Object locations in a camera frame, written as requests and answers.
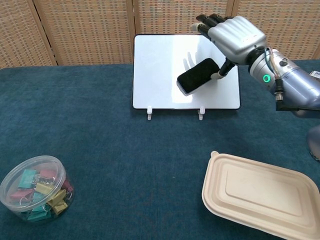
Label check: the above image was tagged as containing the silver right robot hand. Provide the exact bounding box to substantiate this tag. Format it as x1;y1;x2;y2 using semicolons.
190;13;268;81

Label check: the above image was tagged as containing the black and blue eraser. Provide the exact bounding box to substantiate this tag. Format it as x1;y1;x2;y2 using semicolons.
176;57;221;97

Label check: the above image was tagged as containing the small purple-pink object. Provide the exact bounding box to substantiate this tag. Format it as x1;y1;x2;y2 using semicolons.
62;179;75;194

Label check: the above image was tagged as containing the pink binder clip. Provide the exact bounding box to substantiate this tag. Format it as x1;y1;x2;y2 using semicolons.
38;167;60;180
9;188;35;201

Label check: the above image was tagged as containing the yellow binder clip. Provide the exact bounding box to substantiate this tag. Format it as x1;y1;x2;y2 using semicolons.
36;182;55;195
47;189;70;215

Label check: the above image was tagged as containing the teal binder clip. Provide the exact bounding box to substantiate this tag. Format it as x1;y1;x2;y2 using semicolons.
17;169;37;188
26;207;52;222

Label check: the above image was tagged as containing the white dry-erase board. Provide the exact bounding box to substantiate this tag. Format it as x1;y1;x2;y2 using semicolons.
131;33;241;110

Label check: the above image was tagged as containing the woven rattan folding screen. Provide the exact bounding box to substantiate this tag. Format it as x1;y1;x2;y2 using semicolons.
0;0;320;69

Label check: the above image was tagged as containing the beige lidded pulp lunch box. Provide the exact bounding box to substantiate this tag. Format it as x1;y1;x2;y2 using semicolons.
201;150;320;240

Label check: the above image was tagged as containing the blue fuzzy tablecloth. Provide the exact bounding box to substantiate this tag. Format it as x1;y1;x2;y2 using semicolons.
0;58;320;240

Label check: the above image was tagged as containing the clear round plastic jar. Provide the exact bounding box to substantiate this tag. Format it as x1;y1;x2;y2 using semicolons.
0;155;76;224

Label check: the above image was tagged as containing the black arm cable with connector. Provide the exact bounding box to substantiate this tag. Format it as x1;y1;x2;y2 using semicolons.
274;77;320;112

